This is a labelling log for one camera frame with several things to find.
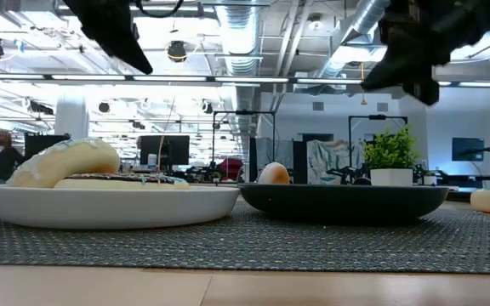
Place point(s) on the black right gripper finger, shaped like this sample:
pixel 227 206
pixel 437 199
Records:
pixel 402 72
pixel 425 91

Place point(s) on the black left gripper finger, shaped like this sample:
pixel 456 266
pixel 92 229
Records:
pixel 130 53

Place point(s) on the large white teal-striped donut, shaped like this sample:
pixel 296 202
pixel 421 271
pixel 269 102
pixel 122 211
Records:
pixel 66 163

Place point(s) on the large blue glazed donut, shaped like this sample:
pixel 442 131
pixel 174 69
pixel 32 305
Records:
pixel 113 183

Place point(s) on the small white donut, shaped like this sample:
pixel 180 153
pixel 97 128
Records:
pixel 272 174

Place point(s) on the long ceiling light strip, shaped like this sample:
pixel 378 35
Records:
pixel 168 78

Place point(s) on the white round column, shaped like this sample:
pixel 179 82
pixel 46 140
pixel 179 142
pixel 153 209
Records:
pixel 71 119

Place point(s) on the small white plant pot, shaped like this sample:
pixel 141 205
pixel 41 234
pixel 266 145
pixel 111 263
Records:
pixel 430 180

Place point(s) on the green plant in white pot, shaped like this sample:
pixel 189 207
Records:
pixel 391 176

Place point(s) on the dark background table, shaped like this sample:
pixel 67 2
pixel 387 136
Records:
pixel 474 180

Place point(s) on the black computer monitor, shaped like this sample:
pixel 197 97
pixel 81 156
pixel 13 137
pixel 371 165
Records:
pixel 43 146
pixel 172 149

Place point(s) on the pale draped cloth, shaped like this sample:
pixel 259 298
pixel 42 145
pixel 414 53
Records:
pixel 326 159

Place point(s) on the black round plate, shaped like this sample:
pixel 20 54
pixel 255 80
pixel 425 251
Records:
pixel 334 204

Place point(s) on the red chair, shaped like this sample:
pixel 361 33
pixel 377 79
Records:
pixel 230 168

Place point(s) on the white round plate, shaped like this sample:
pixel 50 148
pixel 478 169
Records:
pixel 100 208

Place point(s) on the person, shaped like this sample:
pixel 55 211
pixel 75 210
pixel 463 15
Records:
pixel 2 159

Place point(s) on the grey woven placemat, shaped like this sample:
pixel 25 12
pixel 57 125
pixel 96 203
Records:
pixel 270 246

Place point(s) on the black background rig frame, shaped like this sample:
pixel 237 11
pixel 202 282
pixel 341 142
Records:
pixel 245 112
pixel 377 117

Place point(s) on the silver ventilation duct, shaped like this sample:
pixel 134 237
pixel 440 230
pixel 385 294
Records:
pixel 368 17
pixel 238 34

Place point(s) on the blue wall screen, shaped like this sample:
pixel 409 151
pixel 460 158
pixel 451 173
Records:
pixel 468 149

